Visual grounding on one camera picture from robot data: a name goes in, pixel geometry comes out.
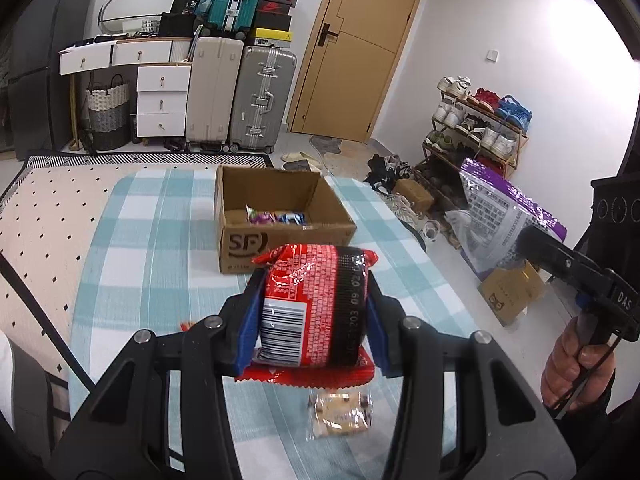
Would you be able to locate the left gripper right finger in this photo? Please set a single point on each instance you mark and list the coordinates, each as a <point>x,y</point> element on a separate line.
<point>465,411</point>

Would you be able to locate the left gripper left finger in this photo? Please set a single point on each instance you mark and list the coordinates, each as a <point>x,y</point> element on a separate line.
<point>158,411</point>

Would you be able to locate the yellow cake pack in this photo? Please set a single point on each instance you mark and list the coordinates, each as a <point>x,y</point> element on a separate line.
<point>339,413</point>

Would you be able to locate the purple snack bag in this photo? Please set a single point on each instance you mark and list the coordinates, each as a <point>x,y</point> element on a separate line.
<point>495,212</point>
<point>260,218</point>

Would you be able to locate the red black snack pack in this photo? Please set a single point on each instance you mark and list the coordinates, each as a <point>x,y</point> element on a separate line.
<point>313,318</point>

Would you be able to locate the blue oreo pack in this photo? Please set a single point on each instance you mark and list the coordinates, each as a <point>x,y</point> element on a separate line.
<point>294,218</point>

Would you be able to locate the person's right hand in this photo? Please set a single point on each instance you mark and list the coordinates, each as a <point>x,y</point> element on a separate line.
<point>566,360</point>

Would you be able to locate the small cardboard box on floor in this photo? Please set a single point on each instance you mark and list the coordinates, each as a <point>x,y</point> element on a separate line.
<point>420,199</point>

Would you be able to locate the wooden shoe rack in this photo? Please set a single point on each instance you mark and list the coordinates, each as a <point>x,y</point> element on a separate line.
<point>466,129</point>

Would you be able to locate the SF cardboard box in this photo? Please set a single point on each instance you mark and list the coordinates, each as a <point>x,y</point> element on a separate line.
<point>261,209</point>

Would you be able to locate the patterned floor rug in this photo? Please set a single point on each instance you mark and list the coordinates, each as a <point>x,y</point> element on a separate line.
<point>60,219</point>

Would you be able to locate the woven laundry basket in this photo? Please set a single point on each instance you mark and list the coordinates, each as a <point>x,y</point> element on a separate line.
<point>109,113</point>

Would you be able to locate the white drawer desk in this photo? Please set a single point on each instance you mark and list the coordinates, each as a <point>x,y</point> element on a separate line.
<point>163,78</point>

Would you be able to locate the silver suitcase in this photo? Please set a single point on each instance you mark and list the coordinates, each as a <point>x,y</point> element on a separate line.
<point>264,82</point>

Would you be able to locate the beige suitcase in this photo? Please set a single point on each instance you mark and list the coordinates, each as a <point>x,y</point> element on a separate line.
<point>214,73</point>

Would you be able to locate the wooden door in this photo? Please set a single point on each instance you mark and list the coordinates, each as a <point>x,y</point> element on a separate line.
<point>352,53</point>

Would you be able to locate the stacked shoe boxes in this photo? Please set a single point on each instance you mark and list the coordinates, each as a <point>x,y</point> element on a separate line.
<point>271,26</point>

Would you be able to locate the black refrigerator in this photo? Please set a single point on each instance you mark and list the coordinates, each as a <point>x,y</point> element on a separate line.
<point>39,96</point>

